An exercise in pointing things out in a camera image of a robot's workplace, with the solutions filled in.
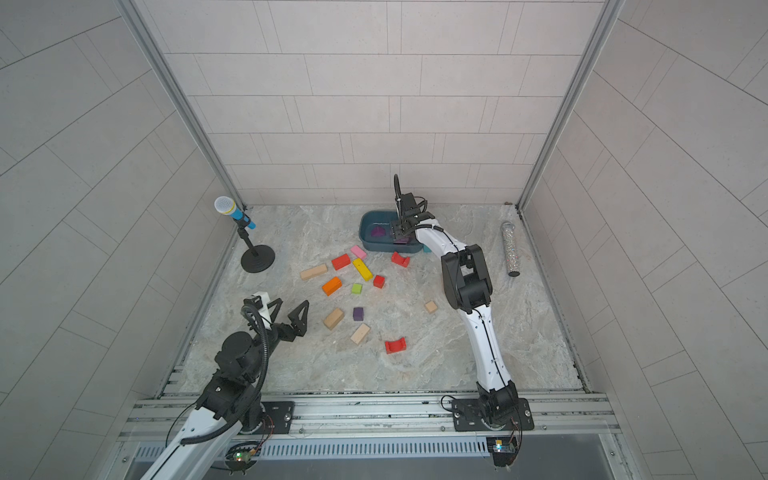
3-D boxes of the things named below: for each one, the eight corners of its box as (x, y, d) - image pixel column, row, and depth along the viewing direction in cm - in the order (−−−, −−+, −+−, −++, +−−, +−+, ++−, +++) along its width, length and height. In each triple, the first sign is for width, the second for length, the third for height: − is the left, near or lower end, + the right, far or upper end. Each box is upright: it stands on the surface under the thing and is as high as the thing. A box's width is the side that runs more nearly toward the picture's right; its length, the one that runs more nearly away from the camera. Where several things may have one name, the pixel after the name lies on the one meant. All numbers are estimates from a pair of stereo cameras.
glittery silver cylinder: (506, 276, 99) (510, 270, 96) (501, 227, 113) (504, 221, 110) (517, 278, 99) (521, 271, 96) (510, 228, 112) (514, 222, 109)
